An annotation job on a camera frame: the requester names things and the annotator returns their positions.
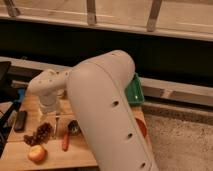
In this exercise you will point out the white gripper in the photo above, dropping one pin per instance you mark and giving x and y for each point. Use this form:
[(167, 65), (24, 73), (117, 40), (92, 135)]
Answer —
[(49, 104)]

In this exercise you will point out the silver metal fork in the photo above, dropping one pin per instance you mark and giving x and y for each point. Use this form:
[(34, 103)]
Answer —
[(57, 117)]

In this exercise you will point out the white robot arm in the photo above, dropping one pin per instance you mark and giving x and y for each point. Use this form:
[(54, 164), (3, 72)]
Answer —
[(96, 92)]

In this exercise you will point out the red-orange bowl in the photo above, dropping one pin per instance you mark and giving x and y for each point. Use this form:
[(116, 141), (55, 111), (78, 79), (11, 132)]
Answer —
[(142, 127)]

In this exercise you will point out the bunch of dark grapes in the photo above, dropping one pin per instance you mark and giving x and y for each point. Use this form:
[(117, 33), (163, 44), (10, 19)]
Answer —
[(40, 136)]

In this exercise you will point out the black rectangular block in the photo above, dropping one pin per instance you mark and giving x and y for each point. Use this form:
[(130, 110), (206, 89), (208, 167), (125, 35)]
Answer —
[(20, 121)]

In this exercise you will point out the wooden cutting board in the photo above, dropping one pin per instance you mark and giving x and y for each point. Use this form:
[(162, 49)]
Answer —
[(14, 157)]

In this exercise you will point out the black object at left edge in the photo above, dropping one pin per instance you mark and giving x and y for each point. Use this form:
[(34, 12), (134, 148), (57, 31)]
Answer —
[(7, 93)]

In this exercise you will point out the yellow-red apple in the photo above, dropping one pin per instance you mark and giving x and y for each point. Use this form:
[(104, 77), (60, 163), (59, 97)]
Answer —
[(37, 153)]

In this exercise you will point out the green plastic tray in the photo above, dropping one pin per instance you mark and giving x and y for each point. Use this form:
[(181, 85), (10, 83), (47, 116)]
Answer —
[(134, 92)]

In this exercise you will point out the red-handled measuring spoon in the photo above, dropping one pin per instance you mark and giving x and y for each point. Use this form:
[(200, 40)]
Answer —
[(72, 129)]

